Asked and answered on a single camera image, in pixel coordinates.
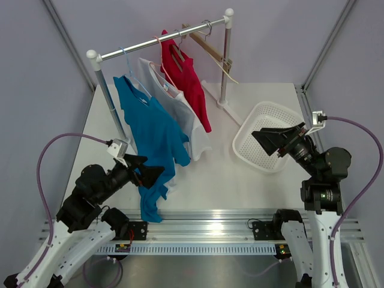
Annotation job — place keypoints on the blue t shirt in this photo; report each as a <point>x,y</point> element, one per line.
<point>157,136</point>

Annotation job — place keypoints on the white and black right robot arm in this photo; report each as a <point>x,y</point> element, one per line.
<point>318,256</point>

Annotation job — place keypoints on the light blue wire hanger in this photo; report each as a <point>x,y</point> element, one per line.
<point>132,74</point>

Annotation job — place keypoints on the white slotted cable duct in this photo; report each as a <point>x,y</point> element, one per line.
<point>256,249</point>

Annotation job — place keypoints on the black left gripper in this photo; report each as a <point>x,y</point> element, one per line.
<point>147,177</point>

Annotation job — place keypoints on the grey plastic hanger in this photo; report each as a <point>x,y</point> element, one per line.
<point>177,50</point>

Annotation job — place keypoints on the white t shirt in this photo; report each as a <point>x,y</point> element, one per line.
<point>152,84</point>

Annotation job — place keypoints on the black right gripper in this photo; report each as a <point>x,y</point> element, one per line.
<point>272,138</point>

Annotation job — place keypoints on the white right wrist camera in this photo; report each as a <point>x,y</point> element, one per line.
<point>318,122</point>

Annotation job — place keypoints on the pink wire hanger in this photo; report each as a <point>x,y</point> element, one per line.
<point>162,62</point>

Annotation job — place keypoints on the red t shirt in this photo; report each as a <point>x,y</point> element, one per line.
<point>186,81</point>

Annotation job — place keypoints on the aluminium mounting rail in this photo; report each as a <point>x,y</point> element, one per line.
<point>222,226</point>

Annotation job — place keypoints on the wooden clip hanger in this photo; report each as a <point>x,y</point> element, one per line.
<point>210,49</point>

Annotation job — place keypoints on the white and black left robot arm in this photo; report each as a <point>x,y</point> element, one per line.
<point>82,226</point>

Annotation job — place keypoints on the silver white clothes rack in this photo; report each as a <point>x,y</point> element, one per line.
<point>96,59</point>

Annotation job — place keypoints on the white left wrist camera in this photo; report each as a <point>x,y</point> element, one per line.
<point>117,149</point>

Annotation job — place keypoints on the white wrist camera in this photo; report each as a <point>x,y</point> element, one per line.
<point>318,122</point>
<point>117,149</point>

